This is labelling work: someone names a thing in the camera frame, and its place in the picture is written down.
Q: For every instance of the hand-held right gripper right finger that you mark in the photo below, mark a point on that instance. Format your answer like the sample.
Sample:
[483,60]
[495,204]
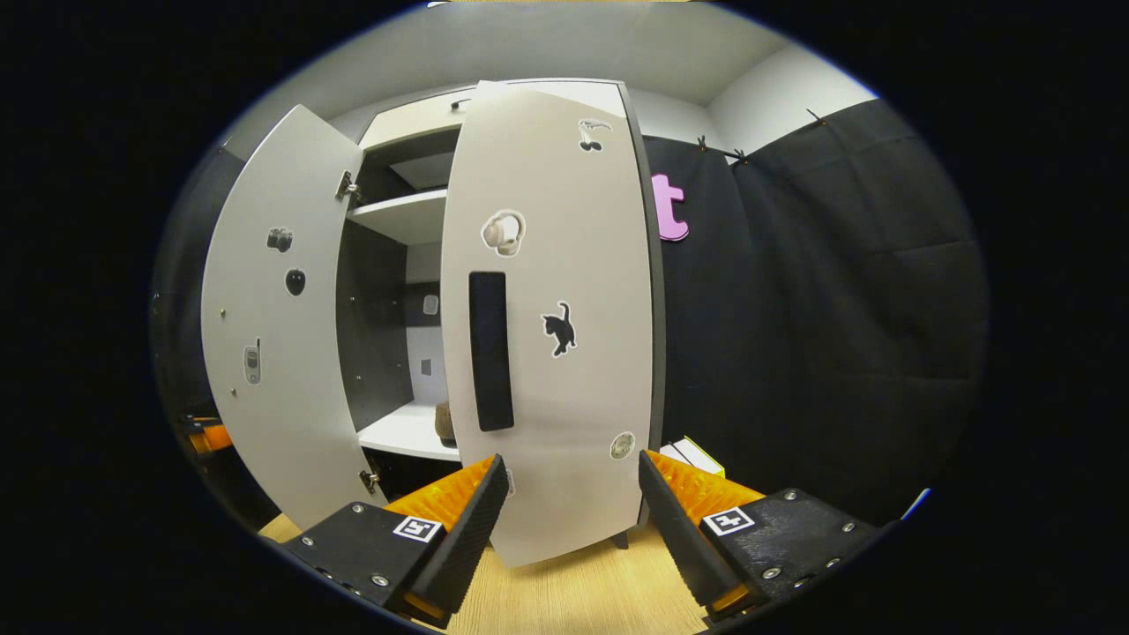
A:
[679,538]

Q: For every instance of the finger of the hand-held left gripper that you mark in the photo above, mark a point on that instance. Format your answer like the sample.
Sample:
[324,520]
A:
[212,437]

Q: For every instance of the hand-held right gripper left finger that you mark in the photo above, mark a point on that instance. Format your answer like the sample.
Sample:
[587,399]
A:
[463,538]

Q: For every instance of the white shoe cabinet door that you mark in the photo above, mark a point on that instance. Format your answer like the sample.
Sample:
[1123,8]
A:
[282,423]
[582,265]

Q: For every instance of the brown shoe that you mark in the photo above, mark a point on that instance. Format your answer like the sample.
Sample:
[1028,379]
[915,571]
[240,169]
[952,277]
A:
[446,423]

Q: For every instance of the white shoe cabinet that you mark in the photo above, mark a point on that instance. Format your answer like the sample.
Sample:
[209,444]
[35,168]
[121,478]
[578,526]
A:
[379,326]

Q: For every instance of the white cabinet shelf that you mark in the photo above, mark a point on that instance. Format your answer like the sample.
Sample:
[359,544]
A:
[406,216]
[406,432]

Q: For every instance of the white cabinet drawer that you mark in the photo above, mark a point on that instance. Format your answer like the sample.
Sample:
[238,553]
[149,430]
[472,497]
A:
[406,121]

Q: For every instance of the yellow book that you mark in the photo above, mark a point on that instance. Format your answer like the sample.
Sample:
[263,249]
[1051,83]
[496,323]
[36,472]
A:
[706,454]

